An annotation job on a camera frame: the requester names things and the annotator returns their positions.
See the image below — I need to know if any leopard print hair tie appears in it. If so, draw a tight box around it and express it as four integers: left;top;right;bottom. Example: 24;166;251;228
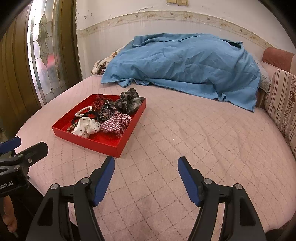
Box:
66;122;78;134

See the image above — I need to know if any black thick hair tie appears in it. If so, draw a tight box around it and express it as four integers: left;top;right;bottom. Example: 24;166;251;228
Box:
71;112;98;126

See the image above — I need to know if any white scrunchie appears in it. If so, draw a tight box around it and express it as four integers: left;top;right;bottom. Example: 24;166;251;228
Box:
73;117;101;138

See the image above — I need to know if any white pearl bracelet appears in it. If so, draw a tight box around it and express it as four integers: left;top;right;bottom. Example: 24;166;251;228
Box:
74;105;93;118

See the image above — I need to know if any red cardboard tray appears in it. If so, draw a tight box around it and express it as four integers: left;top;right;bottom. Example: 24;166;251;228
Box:
51;93;147;159

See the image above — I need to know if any red plaid scrunchie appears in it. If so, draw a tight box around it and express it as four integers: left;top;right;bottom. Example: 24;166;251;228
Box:
100;111;132;138

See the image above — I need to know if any rhinestone butterfly hair clip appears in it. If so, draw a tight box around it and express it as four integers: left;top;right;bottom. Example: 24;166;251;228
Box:
97;99;116;123

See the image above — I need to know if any red polka dot scrunchie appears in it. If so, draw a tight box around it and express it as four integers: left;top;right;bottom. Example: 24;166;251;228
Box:
91;94;105;112

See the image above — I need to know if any grey black organza scrunchie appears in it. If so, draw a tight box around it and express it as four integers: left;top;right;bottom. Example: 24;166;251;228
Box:
115;88;145;114

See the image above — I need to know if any person's left hand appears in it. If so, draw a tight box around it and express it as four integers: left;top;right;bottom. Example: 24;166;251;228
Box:
1;196;17;233

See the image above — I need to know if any pink quilted mattress cover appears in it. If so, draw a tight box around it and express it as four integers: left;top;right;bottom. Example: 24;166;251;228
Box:
16;76;295;240

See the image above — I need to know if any wooden glass door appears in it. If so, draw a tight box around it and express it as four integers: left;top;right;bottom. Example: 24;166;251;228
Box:
1;1;82;138

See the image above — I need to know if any floral patterned blanket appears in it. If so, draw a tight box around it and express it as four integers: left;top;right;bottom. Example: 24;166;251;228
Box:
91;46;125;75

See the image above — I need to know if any striped floral pillow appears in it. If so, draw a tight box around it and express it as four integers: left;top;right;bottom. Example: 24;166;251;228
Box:
264;69;296;155

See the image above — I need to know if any blue bed sheet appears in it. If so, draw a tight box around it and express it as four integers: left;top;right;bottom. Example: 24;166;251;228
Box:
101;33;261;111

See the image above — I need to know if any grey pillow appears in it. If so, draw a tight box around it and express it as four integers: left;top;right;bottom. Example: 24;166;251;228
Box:
253;56;270;93

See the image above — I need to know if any red brown headboard cushion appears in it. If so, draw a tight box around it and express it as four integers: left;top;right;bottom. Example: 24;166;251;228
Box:
262;47;295;75

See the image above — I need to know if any wall switch plate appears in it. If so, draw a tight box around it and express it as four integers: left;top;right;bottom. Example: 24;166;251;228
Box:
166;0;188;6

